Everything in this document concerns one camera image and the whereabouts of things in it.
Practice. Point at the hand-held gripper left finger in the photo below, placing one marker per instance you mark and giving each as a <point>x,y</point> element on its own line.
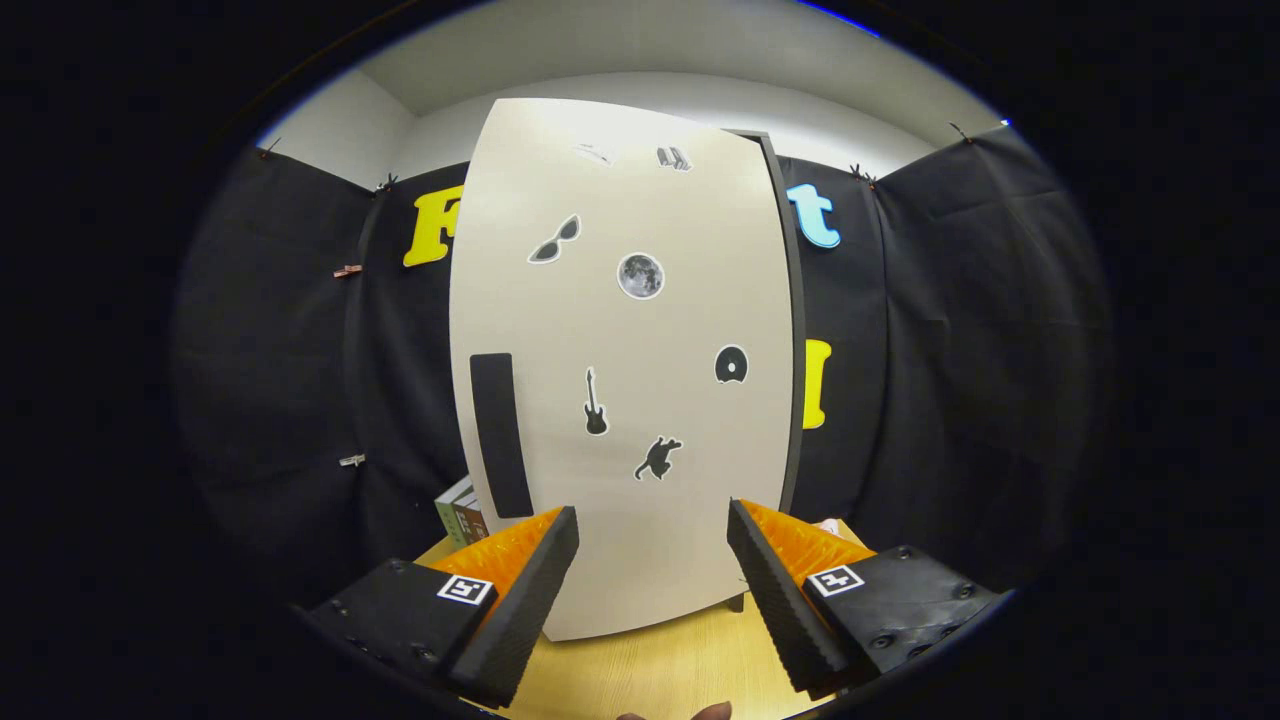
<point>525,620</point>

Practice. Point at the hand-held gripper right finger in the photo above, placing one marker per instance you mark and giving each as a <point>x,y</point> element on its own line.
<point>780,610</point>

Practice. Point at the green book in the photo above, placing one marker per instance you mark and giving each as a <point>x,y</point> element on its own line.
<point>448,510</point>

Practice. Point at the grey cabinet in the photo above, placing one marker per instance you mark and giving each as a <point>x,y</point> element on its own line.
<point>797,350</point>

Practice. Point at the black backdrop cloth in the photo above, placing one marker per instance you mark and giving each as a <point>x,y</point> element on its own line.
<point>980,350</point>

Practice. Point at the red clip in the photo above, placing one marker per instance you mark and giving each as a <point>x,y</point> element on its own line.
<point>347,270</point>

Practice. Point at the black clip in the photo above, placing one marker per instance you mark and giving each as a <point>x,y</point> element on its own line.
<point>385,183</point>
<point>960,130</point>
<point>860,175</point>

